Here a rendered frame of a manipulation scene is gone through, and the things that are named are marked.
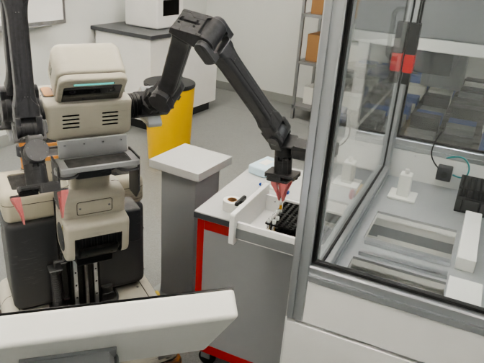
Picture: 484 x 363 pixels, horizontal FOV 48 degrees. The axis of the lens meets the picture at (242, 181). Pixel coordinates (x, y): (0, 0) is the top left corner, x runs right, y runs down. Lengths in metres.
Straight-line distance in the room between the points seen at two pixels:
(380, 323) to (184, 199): 1.51
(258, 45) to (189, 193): 4.17
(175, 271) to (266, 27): 4.15
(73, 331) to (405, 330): 0.66
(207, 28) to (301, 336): 0.79
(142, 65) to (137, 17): 0.54
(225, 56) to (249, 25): 5.08
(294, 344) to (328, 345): 0.08
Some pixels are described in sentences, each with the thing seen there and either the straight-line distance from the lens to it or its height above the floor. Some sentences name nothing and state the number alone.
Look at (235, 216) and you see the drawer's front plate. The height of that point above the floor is 0.92.
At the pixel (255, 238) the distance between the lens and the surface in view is 1.70.
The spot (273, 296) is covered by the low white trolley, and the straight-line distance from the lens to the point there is 2.09.
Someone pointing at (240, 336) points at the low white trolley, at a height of 0.24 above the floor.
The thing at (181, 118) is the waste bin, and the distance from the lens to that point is 4.29.
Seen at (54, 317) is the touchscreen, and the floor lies 1.19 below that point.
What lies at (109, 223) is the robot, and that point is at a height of 0.79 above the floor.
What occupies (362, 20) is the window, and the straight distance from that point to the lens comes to 0.99.
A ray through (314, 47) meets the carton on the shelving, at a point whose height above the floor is 0.77.
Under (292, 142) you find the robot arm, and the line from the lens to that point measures 1.65.
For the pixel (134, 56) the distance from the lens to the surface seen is 5.09.
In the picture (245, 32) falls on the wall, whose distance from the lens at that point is 6.55.
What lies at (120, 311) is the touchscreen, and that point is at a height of 1.19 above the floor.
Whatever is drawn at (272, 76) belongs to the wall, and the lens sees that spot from 6.45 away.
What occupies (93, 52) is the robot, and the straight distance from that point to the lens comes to 1.73.
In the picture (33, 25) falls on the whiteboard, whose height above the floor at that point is 0.96.
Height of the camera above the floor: 1.70
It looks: 24 degrees down
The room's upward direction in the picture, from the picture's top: 4 degrees clockwise
